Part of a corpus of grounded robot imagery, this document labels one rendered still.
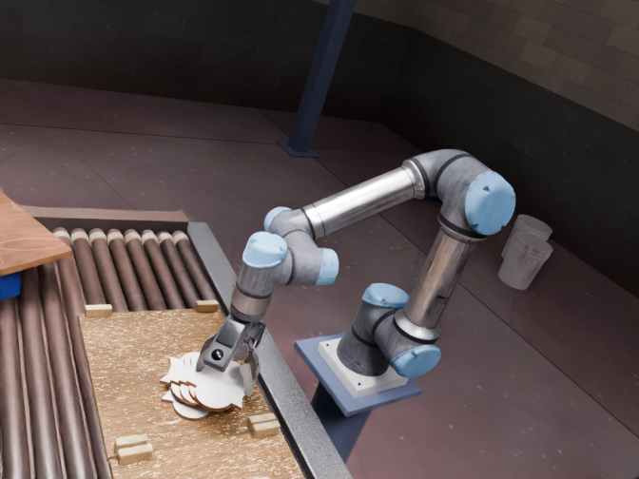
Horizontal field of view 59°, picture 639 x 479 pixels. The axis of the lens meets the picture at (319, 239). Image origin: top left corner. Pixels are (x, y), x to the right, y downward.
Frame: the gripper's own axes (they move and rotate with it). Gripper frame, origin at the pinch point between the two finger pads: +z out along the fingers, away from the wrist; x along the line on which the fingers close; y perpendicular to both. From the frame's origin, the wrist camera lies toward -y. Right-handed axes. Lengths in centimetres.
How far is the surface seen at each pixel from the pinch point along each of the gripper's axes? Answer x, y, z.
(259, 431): -11.4, -3.7, 3.2
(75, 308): 42.5, 8.8, 7.3
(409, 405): -58, 146, 99
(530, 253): -111, 329, 67
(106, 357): 26.0, -2.3, 5.7
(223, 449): -6.8, -9.7, 5.6
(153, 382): 13.9, -2.5, 5.7
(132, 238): 51, 45, 7
